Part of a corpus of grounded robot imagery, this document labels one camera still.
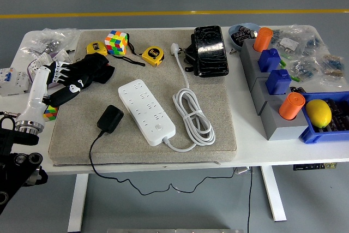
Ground white wall socket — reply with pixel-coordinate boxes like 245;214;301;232
53;49;74;64
28;53;55;77

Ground clear bag metal parts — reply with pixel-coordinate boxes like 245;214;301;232
26;27;80;55

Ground yellow tape measure round label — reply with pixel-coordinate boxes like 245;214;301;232
141;46;165;67

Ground glossy black case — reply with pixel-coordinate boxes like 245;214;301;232
194;25;230;77

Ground blue block peg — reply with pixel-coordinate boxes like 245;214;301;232
258;48;281;73
266;69;292;96

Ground yellow tape measure black label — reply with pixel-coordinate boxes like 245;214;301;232
86;41;109;57

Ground clear bag white label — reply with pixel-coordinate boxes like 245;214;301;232
272;25;325;53

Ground white table leg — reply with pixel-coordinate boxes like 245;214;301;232
260;166;287;222
67;174;89;232

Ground small colourful puzzle cube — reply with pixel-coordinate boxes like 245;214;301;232
43;105;59;122

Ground black components in bowl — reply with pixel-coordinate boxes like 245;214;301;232
233;25;258;47

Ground black table control panel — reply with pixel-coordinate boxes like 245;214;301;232
293;163;338;171

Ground black power adapter plug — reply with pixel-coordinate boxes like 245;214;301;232
97;104;125;134

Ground large colourful puzzle cube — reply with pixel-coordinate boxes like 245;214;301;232
105;30;129;56

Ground black hanging cable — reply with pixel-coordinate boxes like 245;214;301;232
246;166;254;231

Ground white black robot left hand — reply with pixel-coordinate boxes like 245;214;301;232
16;61;84;125

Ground white coiled power cable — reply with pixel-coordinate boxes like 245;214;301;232
170;43;216;152

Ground black cloth pouch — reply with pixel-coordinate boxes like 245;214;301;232
56;53;115;92

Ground yellow lemon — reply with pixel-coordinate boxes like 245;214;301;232
305;99;333;129

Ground white circuit breaker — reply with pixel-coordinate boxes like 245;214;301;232
0;67;30;97

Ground grey under-table bracket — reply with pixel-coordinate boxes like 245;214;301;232
234;166;254;176

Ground orange cylinder peg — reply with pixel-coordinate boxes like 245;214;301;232
278;92;305;121
253;27;274;52

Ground black lanyard strap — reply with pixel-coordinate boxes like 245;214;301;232
111;41;146;67

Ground grey holder block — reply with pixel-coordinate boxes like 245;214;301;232
251;76;291;116
260;99;311;141
246;58;270;92
239;38;263;67

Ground blue bowl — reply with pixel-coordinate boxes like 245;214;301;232
228;22;262;52

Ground grey-brown mat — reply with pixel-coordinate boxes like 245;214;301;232
48;28;237;167

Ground black adapter cord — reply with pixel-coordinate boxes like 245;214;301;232
88;130;238;196

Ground blue plastic bin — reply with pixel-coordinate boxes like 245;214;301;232
298;91;349;145

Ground clear bag blue resistors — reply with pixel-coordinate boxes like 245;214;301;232
318;49;349;89
288;52;324;81

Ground black components in bin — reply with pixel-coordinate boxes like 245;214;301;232
323;99;349;133

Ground white power strip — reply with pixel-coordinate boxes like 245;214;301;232
118;79;177;146

